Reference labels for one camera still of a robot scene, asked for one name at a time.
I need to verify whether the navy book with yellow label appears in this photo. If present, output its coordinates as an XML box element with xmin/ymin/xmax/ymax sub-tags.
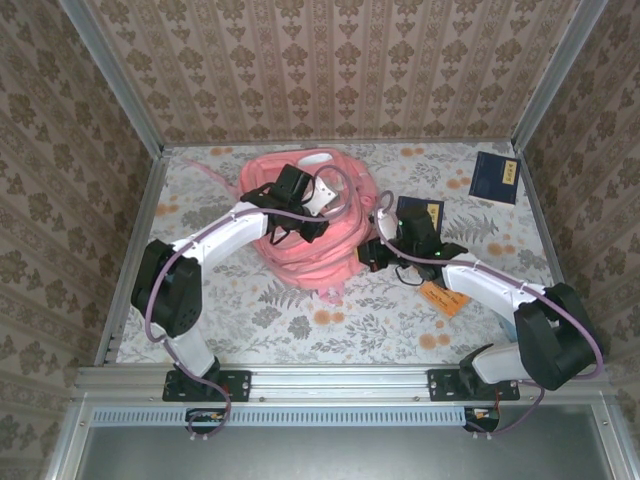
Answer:
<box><xmin>396</xmin><ymin>195</ymin><xmax>447</xmax><ymax>237</ymax></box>
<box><xmin>467</xmin><ymin>150</ymin><xmax>522</xmax><ymax>207</ymax></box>

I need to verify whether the orange paperback book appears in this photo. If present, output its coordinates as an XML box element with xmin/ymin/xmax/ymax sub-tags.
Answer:
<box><xmin>418</xmin><ymin>278</ymin><xmax>473</xmax><ymax>320</ymax></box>

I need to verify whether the pink backpack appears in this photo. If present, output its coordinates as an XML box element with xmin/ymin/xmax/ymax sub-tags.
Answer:
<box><xmin>180</xmin><ymin>146</ymin><xmax>382</xmax><ymax>305</ymax></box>

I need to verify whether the floral tablecloth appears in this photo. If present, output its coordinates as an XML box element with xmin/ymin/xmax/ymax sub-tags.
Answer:
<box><xmin>114</xmin><ymin>141</ymin><xmax>581</xmax><ymax>366</ymax></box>

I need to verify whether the black connector box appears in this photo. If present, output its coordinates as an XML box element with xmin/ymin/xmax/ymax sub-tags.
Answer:
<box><xmin>185</xmin><ymin>407</ymin><xmax>228</xmax><ymax>435</ymax></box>
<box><xmin>463</xmin><ymin>405</ymin><xmax>502</xmax><ymax>434</ymax></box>

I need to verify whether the grey metal panel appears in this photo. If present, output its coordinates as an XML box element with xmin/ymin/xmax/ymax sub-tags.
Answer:
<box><xmin>47</xmin><ymin>403</ymin><xmax>624</xmax><ymax>480</ymax></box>

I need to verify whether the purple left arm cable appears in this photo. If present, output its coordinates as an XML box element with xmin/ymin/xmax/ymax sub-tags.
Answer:
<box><xmin>144</xmin><ymin>164</ymin><xmax>354</xmax><ymax>444</ymax></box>

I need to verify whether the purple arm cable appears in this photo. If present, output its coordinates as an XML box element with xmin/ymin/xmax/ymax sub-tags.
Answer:
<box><xmin>372</xmin><ymin>190</ymin><xmax>605</xmax><ymax>440</ymax></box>
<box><xmin>144</xmin><ymin>164</ymin><xmax>354</xmax><ymax>444</ymax></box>

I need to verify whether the aluminium rear rail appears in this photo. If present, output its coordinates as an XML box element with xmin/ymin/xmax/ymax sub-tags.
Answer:
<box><xmin>162</xmin><ymin>138</ymin><xmax>517</xmax><ymax>148</ymax></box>

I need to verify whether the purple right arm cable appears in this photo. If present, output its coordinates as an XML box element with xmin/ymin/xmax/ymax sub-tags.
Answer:
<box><xmin>372</xmin><ymin>190</ymin><xmax>605</xmax><ymax>440</ymax></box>

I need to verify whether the aluminium side rail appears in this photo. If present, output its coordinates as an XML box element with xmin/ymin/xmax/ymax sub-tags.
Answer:
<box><xmin>513</xmin><ymin>143</ymin><xmax>589</xmax><ymax>364</ymax></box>
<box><xmin>94</xmin><ymin>148</ymin><xmax>171</xmax><ymax>367</ymax></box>

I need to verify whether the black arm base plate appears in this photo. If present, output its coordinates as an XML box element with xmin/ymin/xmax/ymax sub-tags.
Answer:
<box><xmin>427</xmin><ymin>368</ymin><xmax>522</xmax><ymax>403</ymax></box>
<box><xmin>162</xmin><ymin>369</ymin><xmax>253</xmax><ymax>403</ymax></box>

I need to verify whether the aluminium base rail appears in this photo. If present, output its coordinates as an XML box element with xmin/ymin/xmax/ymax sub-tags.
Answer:
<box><xmin>73</xmin><ymin>363</ymin><xmax>610</xmax><ymax>402</ymax></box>

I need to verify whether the grey slotted cable duct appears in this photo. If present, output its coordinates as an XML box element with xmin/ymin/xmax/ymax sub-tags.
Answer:
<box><xmin>91</xmin><ymin>405</ymin><xmax>470</xmax><ymax>428</ymax></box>

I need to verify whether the aluminium frame post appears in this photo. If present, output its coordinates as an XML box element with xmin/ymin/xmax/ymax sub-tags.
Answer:
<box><xmin>512</xmin><ymin>0</ymin><xmax>612</xmax><ymax>152</ymax></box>
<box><xmin>57</xmin><ymin>0</ymin><xmax>165</xmax><ymax>157</ymax></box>

